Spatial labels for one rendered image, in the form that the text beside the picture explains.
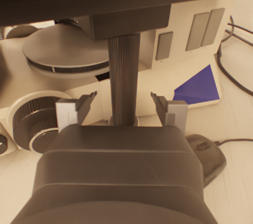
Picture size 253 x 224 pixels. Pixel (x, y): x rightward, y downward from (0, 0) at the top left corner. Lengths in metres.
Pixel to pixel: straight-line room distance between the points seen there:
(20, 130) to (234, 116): 0.29
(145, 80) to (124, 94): 0.10
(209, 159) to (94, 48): 0.20
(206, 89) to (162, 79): 0.08
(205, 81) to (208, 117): 0.06
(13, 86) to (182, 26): 0.22
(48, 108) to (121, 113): 0.07
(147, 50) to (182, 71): 0.06
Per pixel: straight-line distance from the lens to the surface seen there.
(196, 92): 0.29
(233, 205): 0.24
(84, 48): 0.26
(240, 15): 0.72
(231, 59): 0.49
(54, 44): 0.29
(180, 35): 0.25
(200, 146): 0.23
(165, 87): 0.26
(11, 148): 0.26
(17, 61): 0.30
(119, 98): 0.15
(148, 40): 0.24
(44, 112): 0.19
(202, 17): 0.26
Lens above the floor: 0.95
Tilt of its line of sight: 42 degrees down
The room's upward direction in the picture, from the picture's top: 1 degrees clockwise
